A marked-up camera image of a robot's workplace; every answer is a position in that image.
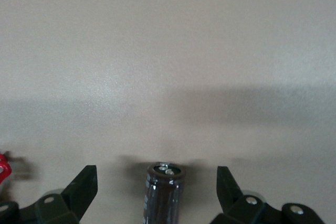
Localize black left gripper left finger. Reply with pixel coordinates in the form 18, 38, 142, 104
0, 165, 99, 224

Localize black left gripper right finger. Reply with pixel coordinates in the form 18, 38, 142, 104
212, 166, 326, 224

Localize dark brown cylindrical capacitor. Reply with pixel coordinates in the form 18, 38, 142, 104
143, 161, 184, 224

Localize brass valve red handle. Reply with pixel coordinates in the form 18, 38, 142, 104
0, 151, 35, 183

